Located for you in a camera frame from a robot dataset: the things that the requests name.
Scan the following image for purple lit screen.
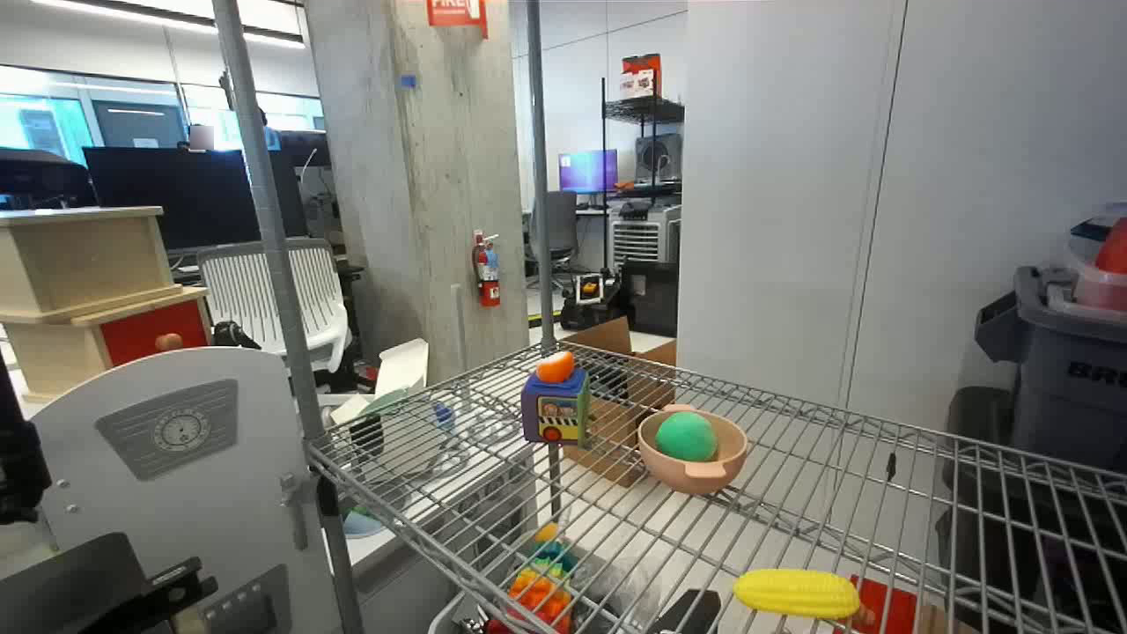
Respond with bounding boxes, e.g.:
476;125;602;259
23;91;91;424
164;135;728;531
555;150;624;197

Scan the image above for black computer monitor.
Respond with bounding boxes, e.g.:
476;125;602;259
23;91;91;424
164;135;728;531
82;146;308;252

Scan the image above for colourful toy blocks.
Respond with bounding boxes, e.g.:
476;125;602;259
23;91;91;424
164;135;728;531
504;523;584;634

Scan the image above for red wall sign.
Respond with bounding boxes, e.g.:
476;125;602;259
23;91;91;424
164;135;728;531
422;0;489;40

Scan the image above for colourful number cube block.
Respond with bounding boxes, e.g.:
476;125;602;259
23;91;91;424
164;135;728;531
519;371;594;451

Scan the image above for red box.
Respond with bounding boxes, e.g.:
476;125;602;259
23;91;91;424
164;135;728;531
615;51;666;101

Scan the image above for yellow toy corn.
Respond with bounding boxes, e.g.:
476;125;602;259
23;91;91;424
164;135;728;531
732;568;861;624

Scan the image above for black storage rack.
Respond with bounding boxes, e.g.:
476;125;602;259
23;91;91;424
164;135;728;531
594;76;685;339

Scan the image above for red pink container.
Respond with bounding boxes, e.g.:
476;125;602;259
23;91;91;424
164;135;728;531
1070;216;1127;313

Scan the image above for orange white toy bread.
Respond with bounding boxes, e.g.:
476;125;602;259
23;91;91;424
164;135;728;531
530;350;584;388

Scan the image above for white mesh chair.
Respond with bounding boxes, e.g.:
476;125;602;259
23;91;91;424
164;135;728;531
197;242;357;376

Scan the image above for red flat item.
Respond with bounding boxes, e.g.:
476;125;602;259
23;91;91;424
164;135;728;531
848;573;927;634

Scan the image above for green round toy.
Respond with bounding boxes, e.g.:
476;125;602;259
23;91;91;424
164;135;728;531
650;406;723;465

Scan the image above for wooden toy cabinet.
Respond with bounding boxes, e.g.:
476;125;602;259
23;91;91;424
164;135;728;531
0;205;213;402

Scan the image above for brown cardboard box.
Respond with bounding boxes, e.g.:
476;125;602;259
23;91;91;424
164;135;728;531
558;313;679;485

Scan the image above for red fire extinguisher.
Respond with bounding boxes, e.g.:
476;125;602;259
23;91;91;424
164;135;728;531
469;229;508;312

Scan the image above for tan plastic bowl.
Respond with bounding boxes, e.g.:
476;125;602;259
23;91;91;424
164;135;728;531
635;402;755;496

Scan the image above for metal wire shelf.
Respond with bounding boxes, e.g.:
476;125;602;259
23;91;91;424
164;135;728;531
305;339;1127;634

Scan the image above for metal shelf pole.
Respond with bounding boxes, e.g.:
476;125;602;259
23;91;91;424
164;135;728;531
521;0;564;525
207;0;366;634

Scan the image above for gray plastic bin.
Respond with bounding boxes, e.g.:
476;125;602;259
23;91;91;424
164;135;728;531
972;262;1127;471

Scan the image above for white panel with emblem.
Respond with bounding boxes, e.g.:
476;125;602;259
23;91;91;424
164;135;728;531
33;344;345;634

